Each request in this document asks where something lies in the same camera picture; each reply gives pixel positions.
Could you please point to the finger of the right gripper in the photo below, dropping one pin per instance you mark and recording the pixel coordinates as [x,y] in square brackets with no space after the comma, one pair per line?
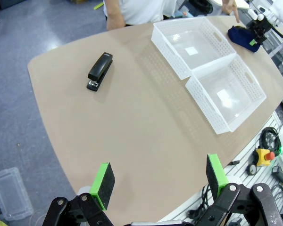
[253,42]

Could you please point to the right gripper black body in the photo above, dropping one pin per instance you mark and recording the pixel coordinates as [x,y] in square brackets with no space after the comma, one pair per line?
[261,27]

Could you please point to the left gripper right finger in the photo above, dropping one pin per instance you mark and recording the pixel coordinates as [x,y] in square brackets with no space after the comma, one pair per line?
[214,176]

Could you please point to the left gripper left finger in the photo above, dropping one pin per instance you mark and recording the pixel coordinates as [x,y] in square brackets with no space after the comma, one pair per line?
[103,186]

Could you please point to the navy zipper pouch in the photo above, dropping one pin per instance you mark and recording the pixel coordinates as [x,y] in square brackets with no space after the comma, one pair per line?
[241,37]

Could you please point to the person right forearm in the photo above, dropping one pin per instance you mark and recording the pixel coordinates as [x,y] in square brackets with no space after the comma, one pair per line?
[113,9]

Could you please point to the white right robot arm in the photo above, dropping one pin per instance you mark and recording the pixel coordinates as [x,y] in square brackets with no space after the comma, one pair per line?
[280,11]

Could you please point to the person left hand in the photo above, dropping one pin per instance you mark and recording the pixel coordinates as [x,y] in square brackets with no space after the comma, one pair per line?
[231,7]

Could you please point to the person right hand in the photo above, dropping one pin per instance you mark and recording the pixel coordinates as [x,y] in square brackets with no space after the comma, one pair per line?
[116,23]

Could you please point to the black tape roll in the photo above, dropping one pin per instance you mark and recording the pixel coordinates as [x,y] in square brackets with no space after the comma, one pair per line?
[252,170]

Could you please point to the yellow red emergency stop button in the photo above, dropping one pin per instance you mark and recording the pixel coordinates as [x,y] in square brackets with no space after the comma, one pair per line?
[264,156]

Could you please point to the white perforated plastic basket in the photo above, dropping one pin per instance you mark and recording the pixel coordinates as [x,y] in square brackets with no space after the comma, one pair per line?
[226,96]
[191,50]

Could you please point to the black bag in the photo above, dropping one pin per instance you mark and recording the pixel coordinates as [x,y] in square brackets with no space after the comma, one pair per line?
[200,5]

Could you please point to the black yellow hand tool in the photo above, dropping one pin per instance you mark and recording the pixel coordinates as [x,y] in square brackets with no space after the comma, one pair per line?
[280,175]

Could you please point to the clear plastic storage box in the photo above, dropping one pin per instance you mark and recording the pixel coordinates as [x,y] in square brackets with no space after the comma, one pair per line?
[10,193]

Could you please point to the black stapler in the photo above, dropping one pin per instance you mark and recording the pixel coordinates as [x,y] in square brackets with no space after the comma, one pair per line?
[100,70]

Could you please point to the person torso white jacket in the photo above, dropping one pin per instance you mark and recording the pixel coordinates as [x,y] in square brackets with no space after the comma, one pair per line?
[141,11]

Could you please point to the green tape strip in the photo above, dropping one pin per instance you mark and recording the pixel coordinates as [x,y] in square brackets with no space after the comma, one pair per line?
[98,5]

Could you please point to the grey metal frame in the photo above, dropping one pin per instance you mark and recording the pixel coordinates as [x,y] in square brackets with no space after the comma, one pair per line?
[279,54]

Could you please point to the white slotted base plate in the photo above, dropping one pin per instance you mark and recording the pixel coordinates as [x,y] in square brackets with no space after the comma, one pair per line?
[250,150]

